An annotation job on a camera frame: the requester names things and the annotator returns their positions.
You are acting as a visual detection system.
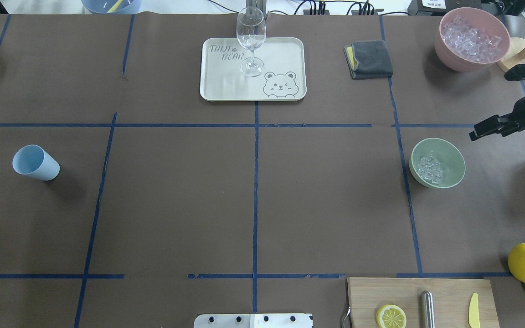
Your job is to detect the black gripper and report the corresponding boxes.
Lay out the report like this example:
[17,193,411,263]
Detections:
[469,97,525,141]

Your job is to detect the green ceramic bowl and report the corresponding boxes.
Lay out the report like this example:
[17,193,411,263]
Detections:
[410,138,465,189]

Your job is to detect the light blue plastic cup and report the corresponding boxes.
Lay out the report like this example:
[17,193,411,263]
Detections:
[12,144,60,181]

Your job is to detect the ice cubes in green bowl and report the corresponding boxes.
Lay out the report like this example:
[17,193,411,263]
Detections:
[417,156,443,185]

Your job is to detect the pink bowl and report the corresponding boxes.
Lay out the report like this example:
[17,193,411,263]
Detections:
[435,7,510,72]

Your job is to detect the ice cubes in pink bowl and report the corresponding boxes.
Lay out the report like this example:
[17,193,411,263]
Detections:
[441,16,504,63]

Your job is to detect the grey folded cloth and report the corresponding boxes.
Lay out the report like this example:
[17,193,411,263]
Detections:
[344,40,393,80]

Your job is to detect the wooden cutting board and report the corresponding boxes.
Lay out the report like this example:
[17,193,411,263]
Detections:
[347,277,500,328]

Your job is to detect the yellow plastic knife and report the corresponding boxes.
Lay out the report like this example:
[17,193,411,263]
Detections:
[468,292,481,328]

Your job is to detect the cream bear serving tray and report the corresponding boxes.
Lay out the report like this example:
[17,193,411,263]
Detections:
[200,37,307,102]

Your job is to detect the halved lemon slice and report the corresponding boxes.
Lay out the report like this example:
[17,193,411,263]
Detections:
[375,304,407,328]

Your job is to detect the clear wine glass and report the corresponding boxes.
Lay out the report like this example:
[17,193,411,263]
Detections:
[236,6,267,77]

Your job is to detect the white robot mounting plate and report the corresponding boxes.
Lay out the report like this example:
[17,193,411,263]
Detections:
[193,313,314,328]

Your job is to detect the blue bucket at edge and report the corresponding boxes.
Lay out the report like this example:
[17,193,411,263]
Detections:
[81,0,142,15]

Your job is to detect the steel knife handle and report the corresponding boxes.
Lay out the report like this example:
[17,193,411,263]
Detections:
[421,291,436,328]

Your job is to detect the metal fork handle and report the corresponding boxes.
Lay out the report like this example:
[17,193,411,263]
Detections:
[340,307,351,328]

